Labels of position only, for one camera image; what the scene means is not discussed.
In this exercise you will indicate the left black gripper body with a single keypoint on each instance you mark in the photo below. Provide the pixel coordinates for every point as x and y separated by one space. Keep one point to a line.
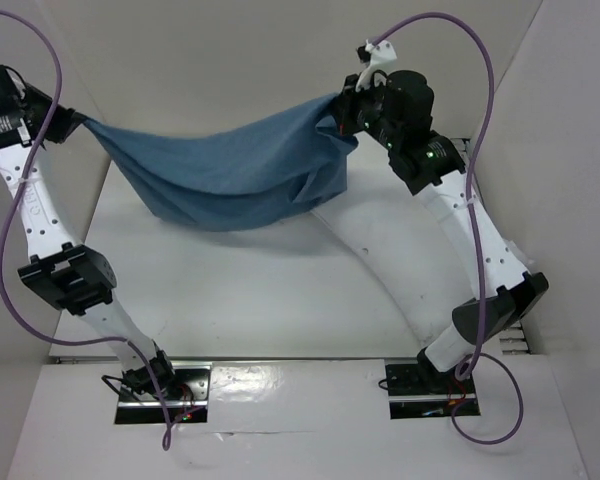
59 124

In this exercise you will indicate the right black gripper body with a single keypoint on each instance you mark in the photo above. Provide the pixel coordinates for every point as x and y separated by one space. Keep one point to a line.
348 112

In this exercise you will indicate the white pillow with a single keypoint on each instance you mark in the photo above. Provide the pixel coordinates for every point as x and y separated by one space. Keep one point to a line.
403 246

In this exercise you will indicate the blue pillowcase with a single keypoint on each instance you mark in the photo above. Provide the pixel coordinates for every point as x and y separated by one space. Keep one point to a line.
278 167

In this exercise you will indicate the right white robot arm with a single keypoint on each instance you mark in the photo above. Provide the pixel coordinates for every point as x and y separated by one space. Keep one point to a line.
503 287

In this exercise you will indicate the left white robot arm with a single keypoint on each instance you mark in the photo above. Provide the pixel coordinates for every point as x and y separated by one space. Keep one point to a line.
61 270

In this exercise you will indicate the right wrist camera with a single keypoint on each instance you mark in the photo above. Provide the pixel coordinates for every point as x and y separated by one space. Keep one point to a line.
373 56

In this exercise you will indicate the aluminium rail frame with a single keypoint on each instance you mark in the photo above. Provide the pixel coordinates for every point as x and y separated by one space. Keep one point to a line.
512 338

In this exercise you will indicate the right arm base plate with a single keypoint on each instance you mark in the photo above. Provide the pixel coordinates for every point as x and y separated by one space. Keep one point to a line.
412 396

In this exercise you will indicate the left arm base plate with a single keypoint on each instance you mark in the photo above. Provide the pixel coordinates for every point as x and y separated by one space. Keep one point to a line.
186 398

